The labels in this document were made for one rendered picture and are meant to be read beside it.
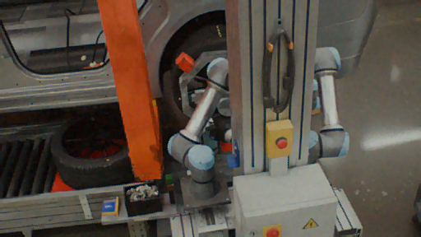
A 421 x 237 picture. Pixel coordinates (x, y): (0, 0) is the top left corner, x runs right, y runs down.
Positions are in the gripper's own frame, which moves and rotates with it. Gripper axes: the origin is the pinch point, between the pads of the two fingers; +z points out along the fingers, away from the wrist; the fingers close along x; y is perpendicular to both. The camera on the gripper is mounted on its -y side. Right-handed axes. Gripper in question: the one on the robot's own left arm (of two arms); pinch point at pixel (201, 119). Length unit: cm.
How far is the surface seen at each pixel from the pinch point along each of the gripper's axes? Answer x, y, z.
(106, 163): -37, 33, 50
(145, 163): -33.6, 17.2, 15.2
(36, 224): -83, 66, 76
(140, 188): -44, 26, 10
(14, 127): -44, 47, 155
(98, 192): -51, 44, 45
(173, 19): 21, -46, 34
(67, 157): -49, 32, 75
